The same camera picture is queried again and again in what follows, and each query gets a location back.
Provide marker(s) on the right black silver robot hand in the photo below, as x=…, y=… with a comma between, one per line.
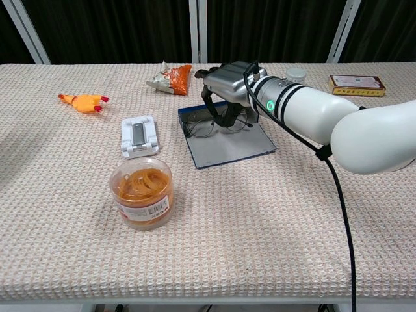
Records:
x=230, y=83

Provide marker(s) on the black wire-frame eyeglasses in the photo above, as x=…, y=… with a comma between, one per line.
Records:
x=203, y=128

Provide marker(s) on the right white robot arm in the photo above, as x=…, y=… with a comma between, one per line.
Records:
x=357, y=130

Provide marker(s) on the blue grey case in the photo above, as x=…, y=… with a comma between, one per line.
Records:
x=234, y=146

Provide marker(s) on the orange white snack bag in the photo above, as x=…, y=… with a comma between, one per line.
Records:
x=178, y=79

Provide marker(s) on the small white cream jar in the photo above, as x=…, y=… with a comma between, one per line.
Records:
x=296, y=74

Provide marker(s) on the white folding phone stand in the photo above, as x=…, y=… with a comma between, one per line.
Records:
x=139, y=136

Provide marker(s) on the red yellow flat box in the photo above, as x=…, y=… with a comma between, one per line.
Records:
x=356, y=86

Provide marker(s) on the black pleated curtain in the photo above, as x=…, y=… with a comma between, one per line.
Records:
x=113, y=29

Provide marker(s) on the clear jar of rubber bands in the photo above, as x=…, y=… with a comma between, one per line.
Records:
x=143, y=195

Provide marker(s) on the yellow rubber chicken toy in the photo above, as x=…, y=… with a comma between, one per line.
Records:
x=84, y=101

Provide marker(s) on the beige waffle tablecloth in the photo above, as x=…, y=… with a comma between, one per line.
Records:
x=227, y=253

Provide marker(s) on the white upright frame post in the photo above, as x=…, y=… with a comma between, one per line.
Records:
x=198, y=32

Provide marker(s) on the white slanted frame post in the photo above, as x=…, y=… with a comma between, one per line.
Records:
x=344, y=32
x=27, y=32

